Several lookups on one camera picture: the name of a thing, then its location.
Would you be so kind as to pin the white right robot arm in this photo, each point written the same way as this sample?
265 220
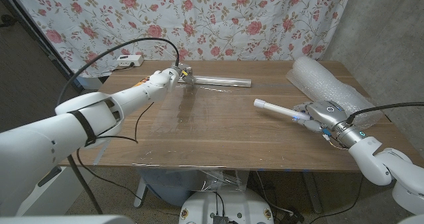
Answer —
374 161

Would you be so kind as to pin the dark partition panel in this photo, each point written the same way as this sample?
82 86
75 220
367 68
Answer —
26 85

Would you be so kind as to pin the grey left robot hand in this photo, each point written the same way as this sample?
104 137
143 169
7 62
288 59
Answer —
186 75

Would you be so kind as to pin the floral print backdrop curtain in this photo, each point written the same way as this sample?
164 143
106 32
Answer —
198 22

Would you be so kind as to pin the clear cling film roll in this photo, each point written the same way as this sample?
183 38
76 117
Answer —
222 81

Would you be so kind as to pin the white cylindrical roll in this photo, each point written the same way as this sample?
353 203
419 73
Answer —
281 110

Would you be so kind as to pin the white robot torso base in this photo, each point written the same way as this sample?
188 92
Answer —
228 205

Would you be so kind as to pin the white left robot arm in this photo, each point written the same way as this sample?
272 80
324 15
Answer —
66 131

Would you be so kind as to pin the grey blue bin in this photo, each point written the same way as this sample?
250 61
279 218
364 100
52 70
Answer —
172 187

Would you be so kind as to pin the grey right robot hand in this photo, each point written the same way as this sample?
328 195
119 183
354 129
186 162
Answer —
326 113

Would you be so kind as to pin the table leg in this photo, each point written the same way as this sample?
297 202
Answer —
311 192
139 192

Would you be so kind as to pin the white power strip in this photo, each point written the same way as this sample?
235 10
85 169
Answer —
130 60

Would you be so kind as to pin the bubble wrap roll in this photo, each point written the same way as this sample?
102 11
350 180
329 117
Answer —
324 81

